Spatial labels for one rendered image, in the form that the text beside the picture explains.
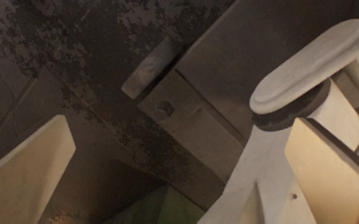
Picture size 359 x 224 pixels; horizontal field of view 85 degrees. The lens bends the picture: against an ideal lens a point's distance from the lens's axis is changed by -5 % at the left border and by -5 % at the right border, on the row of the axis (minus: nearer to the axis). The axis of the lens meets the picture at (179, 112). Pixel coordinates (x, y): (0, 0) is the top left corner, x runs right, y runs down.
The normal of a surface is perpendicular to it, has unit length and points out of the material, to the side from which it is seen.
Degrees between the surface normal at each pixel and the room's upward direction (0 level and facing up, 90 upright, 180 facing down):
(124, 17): 0
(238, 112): 0
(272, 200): 90
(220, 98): 0
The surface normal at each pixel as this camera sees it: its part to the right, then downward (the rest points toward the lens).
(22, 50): -0.21, 0.50
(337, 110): 0.30, -0.02
